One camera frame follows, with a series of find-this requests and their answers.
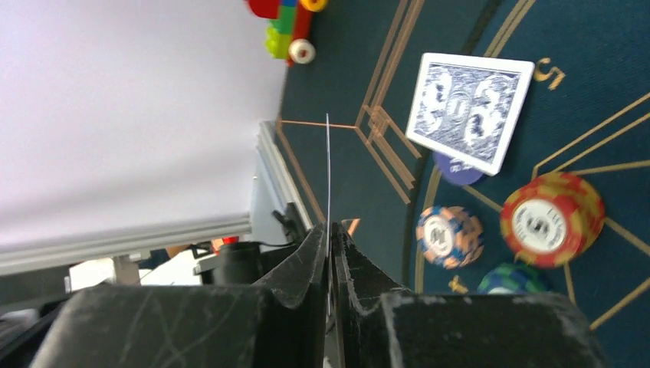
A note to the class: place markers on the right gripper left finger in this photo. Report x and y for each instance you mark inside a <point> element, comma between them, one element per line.
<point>278,321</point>

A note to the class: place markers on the blue backed playing card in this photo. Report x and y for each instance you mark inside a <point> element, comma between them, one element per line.
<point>328,222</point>
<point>467,107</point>

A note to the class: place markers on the orange poker chip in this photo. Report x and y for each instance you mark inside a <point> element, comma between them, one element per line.
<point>553,219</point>

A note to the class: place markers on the dark green rectangular poker mat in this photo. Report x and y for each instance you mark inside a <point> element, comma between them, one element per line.
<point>368,55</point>

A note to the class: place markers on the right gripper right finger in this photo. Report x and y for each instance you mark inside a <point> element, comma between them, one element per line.
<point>379,323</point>

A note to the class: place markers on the purple round blind button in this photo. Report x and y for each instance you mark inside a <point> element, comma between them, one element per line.
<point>456,171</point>

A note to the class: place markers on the teal poker chip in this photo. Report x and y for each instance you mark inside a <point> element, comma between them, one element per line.
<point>513,278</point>

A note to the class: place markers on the colourful lego brick toy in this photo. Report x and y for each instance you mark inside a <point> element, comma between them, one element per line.
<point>288,27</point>

